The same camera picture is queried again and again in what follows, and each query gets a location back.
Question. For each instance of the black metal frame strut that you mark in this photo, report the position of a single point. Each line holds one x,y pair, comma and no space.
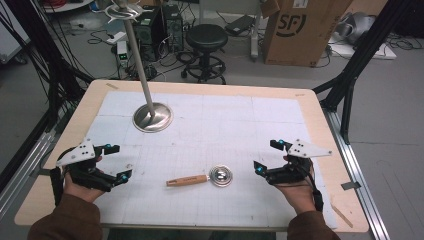
366,46

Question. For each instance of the grey plastic cover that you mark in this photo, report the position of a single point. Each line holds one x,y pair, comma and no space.
358,28

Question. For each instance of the white device with green light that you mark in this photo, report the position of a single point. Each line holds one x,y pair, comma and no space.
122,50

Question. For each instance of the person's left hand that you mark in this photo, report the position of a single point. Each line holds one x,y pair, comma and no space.
80,192

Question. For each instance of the silver metal stand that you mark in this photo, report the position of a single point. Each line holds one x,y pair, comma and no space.
153,116

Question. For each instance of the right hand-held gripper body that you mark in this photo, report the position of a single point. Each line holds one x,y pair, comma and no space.
306,150

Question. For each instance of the black round stool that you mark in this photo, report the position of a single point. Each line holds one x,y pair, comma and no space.
206,36

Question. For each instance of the aluminium rail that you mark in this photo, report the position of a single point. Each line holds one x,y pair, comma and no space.
23,166
363,193

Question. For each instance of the tan tape piece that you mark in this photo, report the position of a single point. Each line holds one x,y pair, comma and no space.
112,86

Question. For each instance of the person's right hand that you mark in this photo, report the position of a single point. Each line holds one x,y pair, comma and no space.
300,196

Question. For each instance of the thin wooden stick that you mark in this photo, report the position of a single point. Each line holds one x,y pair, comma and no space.
342,216

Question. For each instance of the large printed cardboard box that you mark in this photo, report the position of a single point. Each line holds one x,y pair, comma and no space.
300,46

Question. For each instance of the black flat device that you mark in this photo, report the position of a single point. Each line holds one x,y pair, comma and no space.
240,25

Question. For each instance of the grey tape piece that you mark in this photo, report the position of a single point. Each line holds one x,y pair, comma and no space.
350,185
42,172

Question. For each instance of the white round table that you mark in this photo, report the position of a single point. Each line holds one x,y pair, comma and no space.
66,6

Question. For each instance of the white power strip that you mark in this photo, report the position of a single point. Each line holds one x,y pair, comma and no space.
116,37

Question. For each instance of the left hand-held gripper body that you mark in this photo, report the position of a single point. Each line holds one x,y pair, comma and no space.
78,151

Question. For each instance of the white stand post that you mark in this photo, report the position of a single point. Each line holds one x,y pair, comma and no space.
255,43

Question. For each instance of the black computer tower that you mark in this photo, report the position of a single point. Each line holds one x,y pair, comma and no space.
150,33
173,30

